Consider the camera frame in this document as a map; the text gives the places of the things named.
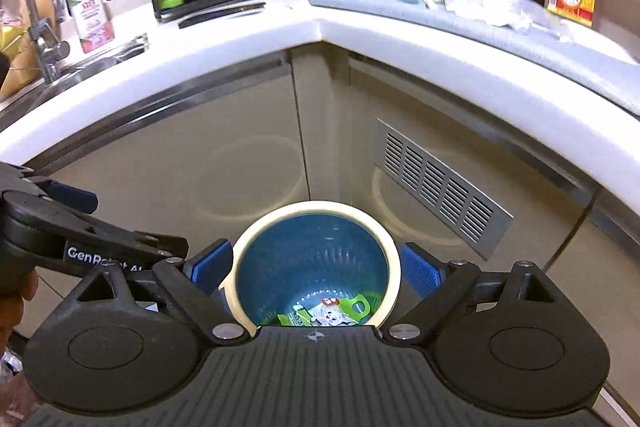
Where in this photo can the wooden cutting board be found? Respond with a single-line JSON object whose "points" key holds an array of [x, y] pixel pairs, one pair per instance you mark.
{"points": [[22, 74]]}

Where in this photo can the steel sink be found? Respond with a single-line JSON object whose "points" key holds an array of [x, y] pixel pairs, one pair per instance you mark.
{"points": [[95, 63]]}

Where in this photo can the black knife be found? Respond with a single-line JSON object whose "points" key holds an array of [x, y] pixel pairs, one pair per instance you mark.
{"points": [[220, 13]]}

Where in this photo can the white printed wrapper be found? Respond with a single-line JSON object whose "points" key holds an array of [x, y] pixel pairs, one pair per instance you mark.
{"points": [[330, 317]]}

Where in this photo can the pink fuzzy clothing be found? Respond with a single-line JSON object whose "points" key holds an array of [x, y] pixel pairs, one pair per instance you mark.
{"points": [[10, 382]]}

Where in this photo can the person's left hand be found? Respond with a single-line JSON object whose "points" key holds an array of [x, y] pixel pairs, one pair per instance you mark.
{"points": [[20, 302]]}

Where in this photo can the pink dish soap bottle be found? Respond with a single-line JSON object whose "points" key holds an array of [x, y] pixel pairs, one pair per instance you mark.
{"points": [[90, 17]]}

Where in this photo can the cream bin with blue liner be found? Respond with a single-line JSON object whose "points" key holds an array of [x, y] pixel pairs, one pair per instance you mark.
{"points": [[310, 257]]}

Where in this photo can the metal vent grille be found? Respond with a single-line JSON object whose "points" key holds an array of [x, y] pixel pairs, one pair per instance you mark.
{"points": [[440, 187]]}

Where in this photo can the yellow plastic bag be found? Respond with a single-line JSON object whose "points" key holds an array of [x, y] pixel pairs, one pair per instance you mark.
{"points": [[9, 38]]}

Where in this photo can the beige corner cabinet panel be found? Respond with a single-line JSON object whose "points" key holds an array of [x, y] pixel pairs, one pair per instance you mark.
{"points": [[330, 122]]}

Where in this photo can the grey counter mat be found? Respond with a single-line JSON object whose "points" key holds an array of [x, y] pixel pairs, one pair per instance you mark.
{"points": [[550, 52]]}

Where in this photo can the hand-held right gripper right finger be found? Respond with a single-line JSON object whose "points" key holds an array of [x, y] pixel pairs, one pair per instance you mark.
{"points": [[420, 272]]}

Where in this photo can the steel faucet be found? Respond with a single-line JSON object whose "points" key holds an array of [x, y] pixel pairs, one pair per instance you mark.
{"points": [[47, 52]]}

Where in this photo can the green snack wrapper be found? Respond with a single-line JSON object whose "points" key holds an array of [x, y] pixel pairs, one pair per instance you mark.
{"points": [[361, 307]]}

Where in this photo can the beige cabinet door with vent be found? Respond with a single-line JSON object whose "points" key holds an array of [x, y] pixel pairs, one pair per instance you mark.
{"points": [[450, 117]]}

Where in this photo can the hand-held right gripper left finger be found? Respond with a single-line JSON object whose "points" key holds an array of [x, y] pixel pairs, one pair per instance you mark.
{"points": [[212, 262]]}

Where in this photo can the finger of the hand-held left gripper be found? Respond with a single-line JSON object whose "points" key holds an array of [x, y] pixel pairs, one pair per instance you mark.
{"points": [[75, 199], [170, 247]]}

